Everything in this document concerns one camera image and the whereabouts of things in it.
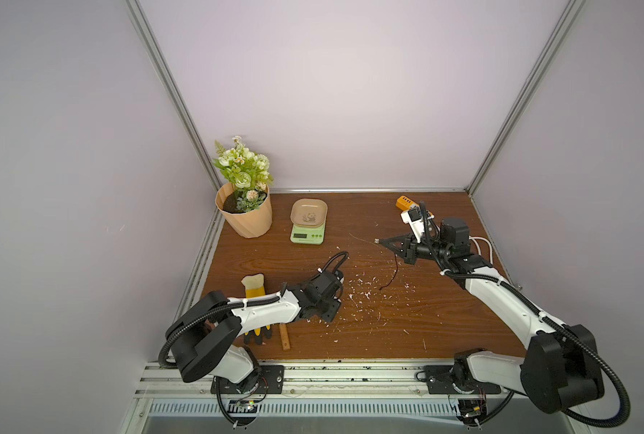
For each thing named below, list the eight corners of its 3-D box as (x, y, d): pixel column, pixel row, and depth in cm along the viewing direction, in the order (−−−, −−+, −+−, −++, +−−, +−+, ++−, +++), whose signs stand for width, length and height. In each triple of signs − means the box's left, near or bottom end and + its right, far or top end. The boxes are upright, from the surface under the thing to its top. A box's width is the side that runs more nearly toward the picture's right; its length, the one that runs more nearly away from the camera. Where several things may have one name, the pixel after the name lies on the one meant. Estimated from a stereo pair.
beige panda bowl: (290, 229, 108) (289, 222, 104) (293, 206, 116) (292, 198, 112) (327, 229, 108) (327, 221, 104) (327, 206, 116) (327, 198, 112)
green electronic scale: (290, 244, 104) (289, 241, 102) (292, 228, 109) (291, 224, 107) (324, 244, 104) (324, 240, 102) (325, 228, 109) (325, 224, 107)
